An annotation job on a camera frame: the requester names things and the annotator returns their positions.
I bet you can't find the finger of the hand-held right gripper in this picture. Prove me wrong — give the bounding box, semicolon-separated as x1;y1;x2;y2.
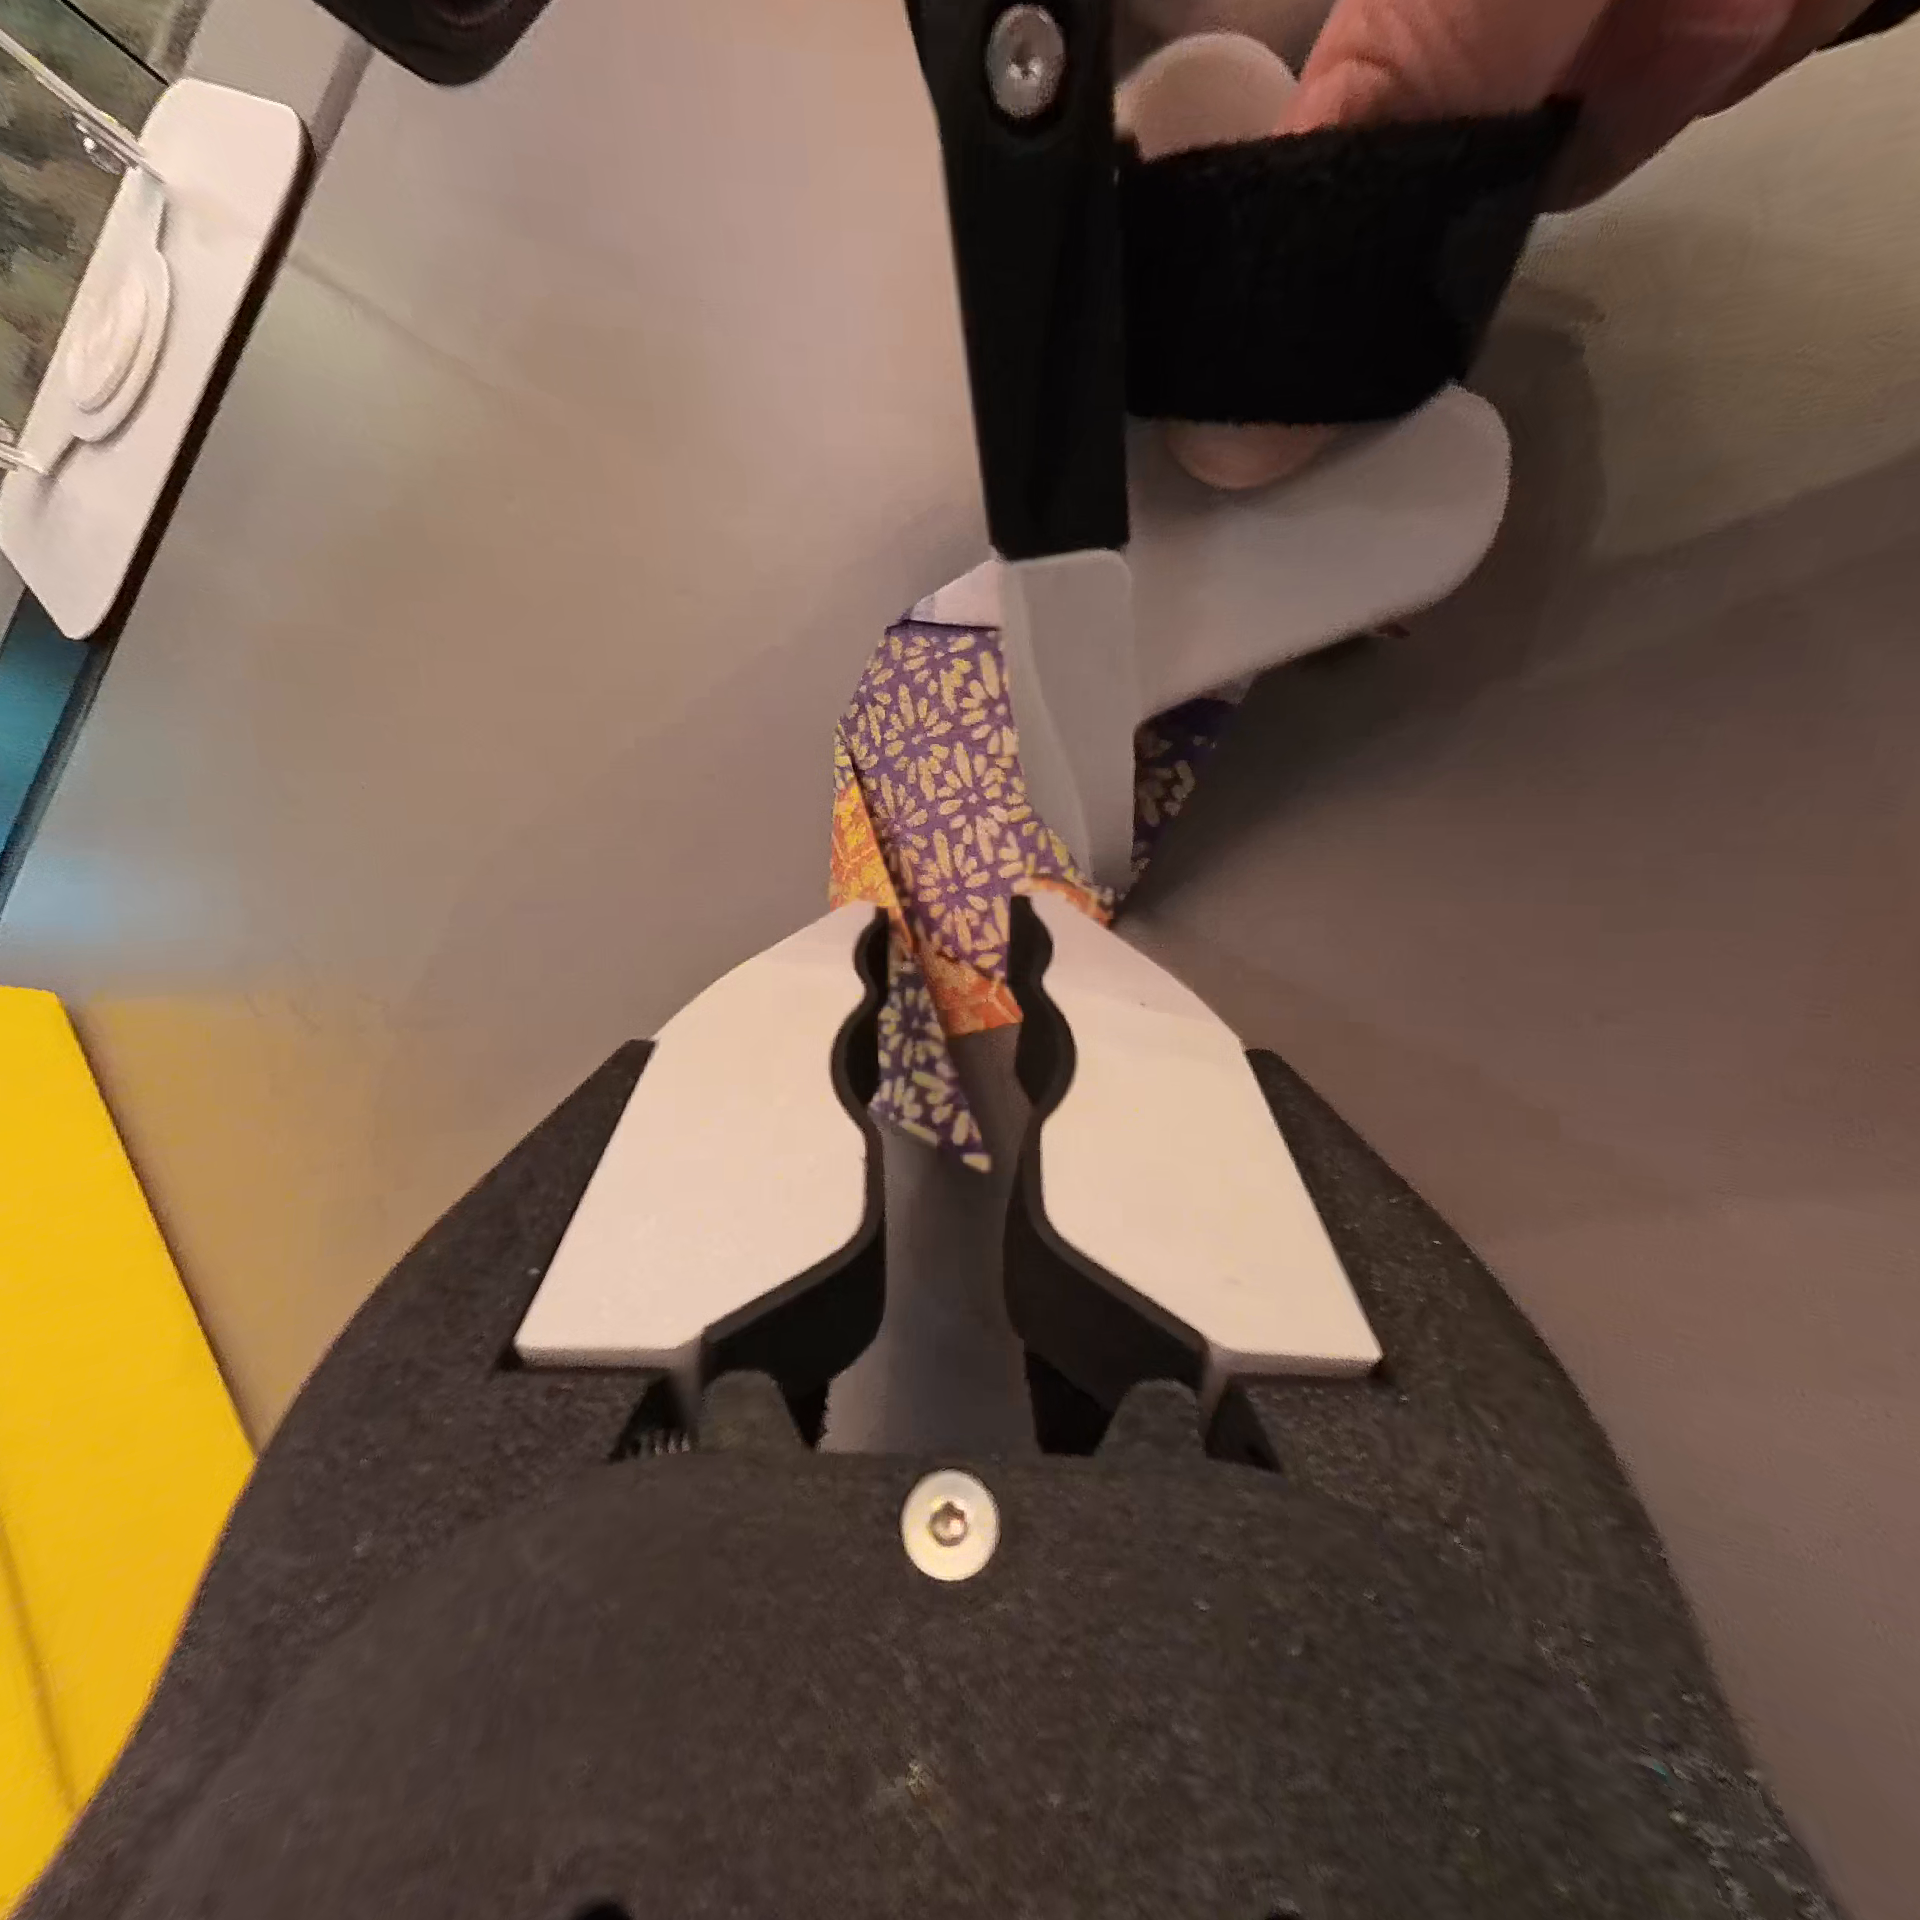
994;547;1139;889

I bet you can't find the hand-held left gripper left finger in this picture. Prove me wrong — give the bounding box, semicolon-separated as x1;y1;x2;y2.
511;903;895;1379

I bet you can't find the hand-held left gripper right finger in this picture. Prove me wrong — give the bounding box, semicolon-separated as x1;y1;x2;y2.
1007;896;1386;1395

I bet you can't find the patterned purple orange origami paper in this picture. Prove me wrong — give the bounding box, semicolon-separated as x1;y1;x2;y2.
828;568;1247;1176

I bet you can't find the yellow plastic bin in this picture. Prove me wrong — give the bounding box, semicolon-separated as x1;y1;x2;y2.
0;984;255;1893

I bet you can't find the person's right hand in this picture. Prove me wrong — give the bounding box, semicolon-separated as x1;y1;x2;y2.
1168;0;1920;493

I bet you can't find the white board stand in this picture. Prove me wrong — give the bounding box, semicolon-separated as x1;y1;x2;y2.
0;78;312;646

